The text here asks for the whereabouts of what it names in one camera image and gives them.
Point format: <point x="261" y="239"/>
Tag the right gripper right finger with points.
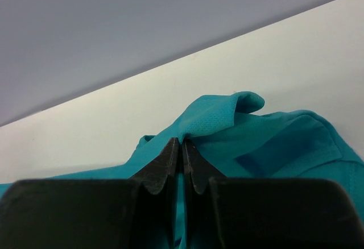
<point x="197" y="170"/>

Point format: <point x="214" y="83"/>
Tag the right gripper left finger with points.
<point x="156" y="174"/>

